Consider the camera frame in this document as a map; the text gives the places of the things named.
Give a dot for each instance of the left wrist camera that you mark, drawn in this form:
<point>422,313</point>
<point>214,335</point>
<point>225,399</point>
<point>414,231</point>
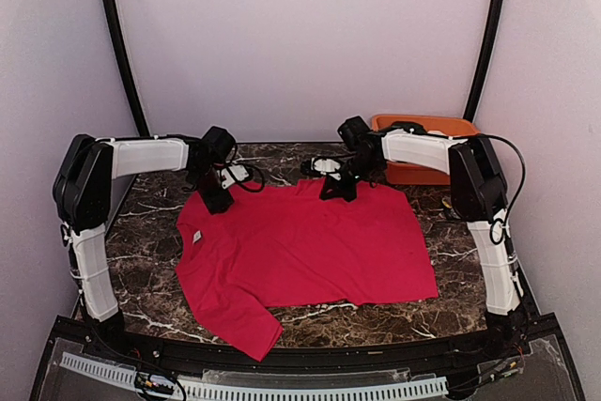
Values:
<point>222,148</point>

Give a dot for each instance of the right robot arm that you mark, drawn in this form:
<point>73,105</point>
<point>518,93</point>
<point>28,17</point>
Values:
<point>478,191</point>

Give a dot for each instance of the orange plastic basin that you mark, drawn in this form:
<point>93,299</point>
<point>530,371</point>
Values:
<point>400,173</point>

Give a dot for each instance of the left black frame post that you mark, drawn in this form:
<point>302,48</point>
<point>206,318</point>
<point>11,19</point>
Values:
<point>124,67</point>

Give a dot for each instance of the white slotted cable duct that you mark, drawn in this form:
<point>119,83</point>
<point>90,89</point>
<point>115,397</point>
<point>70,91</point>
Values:
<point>230,385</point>

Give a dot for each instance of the black frame post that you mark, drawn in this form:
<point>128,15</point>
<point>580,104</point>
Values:
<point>124,67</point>
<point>482,65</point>

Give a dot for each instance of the black front rail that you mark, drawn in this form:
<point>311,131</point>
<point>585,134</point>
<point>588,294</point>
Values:
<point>449,355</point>

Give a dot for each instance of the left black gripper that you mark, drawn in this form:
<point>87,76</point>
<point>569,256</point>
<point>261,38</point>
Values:
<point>217,203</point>

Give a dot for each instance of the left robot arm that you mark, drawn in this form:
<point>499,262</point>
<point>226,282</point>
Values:
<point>82,193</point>

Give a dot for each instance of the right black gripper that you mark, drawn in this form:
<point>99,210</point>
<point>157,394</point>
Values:
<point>340,189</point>

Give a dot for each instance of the red t-shirt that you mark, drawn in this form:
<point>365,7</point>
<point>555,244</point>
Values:
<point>285,246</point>

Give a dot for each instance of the right black frame post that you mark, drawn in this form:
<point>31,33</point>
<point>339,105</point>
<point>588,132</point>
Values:
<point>482,65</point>

